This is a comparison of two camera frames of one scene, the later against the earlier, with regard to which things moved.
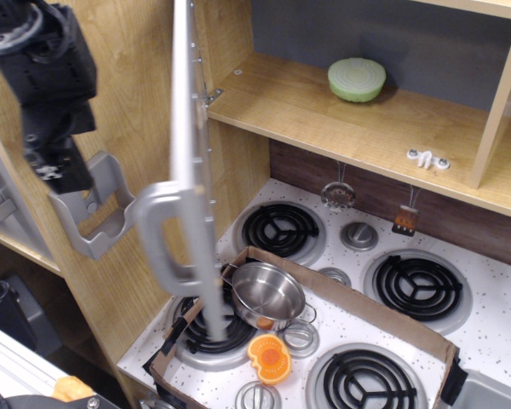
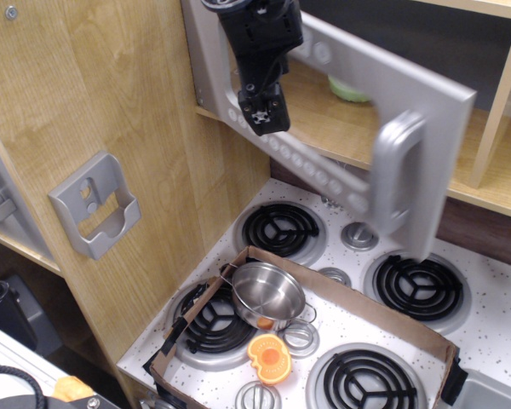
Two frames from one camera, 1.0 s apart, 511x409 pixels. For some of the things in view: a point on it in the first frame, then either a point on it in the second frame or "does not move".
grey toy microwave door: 190,187 → 427,138
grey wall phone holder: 98,212 does not move
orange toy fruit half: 270,359 does not move
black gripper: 54,80 → 262,33
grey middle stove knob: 336,274 does not move
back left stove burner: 285,228 does not move
